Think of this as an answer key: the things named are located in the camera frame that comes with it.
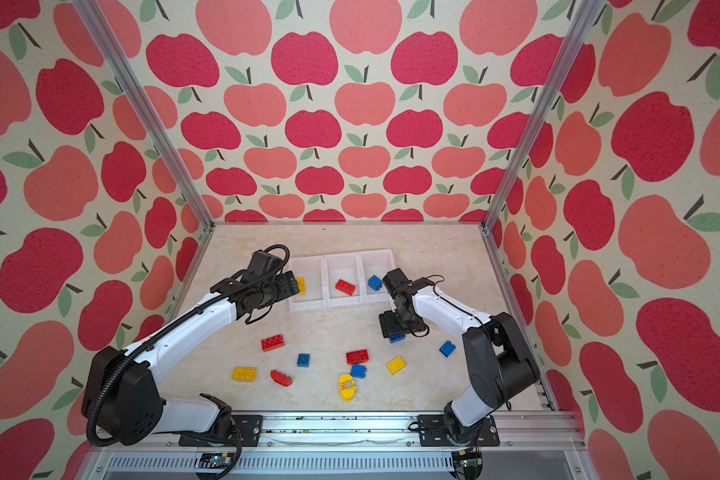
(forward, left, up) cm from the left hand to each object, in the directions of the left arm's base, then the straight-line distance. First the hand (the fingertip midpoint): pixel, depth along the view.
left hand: (293, 288), depth 86 cm
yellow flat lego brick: (-20, +13, -13) cm, 27 cm away
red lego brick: (+8, -15, -12) cm, 21 cm away
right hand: (-9, -33, -10) cm, 35 cm away
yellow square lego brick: (-18, -30, -12) cm, 37 cm away
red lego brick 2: (-12, +6, -10) cm, 17 cm away
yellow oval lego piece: (-26, -16, -12) cm, 33 cm away
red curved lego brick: (-22, +3, -13) cm, 25 cm away
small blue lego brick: (-17, -3, -12) cm, 21 cm away
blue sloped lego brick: (-13, -46, -13) cm, 49 cm away
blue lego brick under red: (-20, -19, -14) cm, 31 cm away
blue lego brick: (+9, -25, -12) cm, 29 cm away
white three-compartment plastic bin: (+11, -8, -6) cm, 15 cm away
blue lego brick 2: (-10, -31, -13) cm, 35 cm away
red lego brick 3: (-16, -19, -13) cm, 28 cm away
